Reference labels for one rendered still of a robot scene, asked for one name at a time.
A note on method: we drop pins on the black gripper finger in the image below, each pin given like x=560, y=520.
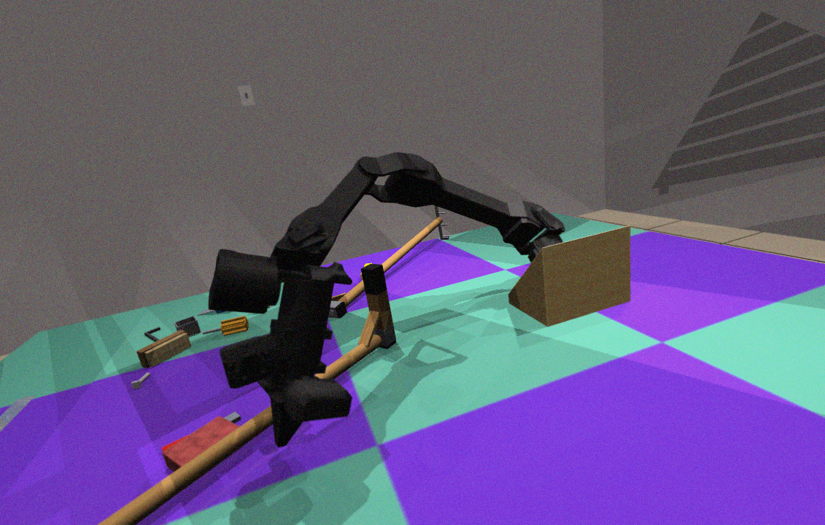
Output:
x=285, y=425
x=269, y=389

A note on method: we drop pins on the dark grey l-shaped bar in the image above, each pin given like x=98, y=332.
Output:
x=150, y=336

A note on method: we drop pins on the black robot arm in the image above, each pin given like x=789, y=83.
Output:
x=249, y=283

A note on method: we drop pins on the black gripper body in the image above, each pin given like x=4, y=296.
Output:
x=306, y=396

